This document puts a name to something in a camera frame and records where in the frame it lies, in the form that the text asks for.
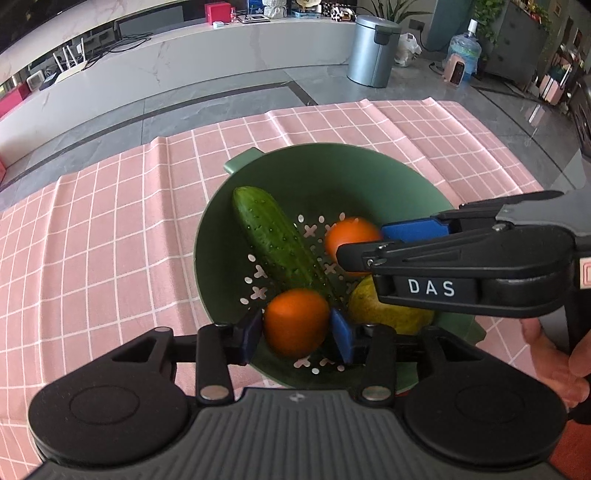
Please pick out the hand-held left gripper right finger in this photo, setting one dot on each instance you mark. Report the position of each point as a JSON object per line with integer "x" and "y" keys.
{"x": 341, "y": 337}

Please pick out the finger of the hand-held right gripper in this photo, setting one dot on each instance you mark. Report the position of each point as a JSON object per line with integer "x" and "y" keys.
{"x": 461, "y": 272}
{"x": 411, "y": 230}

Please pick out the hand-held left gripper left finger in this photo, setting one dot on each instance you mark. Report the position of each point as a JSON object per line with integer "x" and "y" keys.
{"x": 251, "y": 334}

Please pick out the orange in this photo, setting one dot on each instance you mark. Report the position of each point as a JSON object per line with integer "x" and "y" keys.
{"x": 351, "y": 235}
{"x": 295, "y": 323}

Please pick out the green colander bowl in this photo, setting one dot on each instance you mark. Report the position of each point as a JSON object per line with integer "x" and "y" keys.
{"x": 323, "y": 184}

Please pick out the person's right hand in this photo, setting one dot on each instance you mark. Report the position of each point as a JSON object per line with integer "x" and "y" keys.
{"x": 554, "y": 369}

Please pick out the yellow green pear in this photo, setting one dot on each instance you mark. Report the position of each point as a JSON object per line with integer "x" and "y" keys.
{"x": 369, "y": 309}

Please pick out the green cucumber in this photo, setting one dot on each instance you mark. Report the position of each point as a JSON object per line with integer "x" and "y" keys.
{"x": 272, "y": 230}

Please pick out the pink case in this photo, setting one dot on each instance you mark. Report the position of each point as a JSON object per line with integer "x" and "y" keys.
{"x": 551, "y": 87}

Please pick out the pink space heater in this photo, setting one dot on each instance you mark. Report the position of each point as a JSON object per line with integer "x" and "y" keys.
{"x": 455, "y": 71}

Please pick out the pink checked tablecloth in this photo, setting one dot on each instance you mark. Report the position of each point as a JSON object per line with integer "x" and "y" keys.
{"x": 115, "y": 230}

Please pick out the white plastic bag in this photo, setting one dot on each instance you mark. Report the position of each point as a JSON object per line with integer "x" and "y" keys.
{"x": 408, "y": 48}

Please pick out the silver pedal trash can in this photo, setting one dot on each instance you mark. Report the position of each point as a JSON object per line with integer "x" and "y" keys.
{"x": 369, "y": 50}

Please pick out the blue water jug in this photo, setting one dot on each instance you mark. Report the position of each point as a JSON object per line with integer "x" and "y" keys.
{"x": 464, "y": 48}

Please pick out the grey drawer cabinet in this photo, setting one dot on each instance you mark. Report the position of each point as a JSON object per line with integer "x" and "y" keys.
{"x": 517, "y": 41}

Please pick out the orange red clothing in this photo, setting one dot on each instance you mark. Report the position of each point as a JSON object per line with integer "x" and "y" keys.
{"x": 577, "y": 452}

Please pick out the long leaf potted plant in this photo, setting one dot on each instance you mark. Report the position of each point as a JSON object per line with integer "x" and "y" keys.
{"x": 388, "y": 9}

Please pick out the hanging green vine plant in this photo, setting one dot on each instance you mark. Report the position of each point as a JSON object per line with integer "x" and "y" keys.
{"x": 489, "y": 14}

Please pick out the black white cow figurines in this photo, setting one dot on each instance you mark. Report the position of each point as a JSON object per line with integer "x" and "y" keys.
{"x": 339, "y": 11}

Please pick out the white woven basket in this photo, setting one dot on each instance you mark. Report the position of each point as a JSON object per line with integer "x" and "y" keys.
{"x": 272, "y": 9}

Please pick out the white marble tv console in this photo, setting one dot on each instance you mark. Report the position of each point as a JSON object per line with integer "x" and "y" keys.
{"x": 184, "y": 55}

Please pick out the red gift box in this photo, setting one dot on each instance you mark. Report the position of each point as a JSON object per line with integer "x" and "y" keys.
{"x": 217, "y": 13}

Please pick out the white wifi router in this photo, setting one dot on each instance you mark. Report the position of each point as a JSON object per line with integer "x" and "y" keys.
{"x": 74, "y": 69}

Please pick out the small white appliance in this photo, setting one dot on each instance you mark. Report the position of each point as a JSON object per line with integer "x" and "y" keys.
{"x": 34, "y": 83}

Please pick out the magenta box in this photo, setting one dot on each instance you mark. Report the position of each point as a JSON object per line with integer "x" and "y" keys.
{"x": 11, "y": 101}

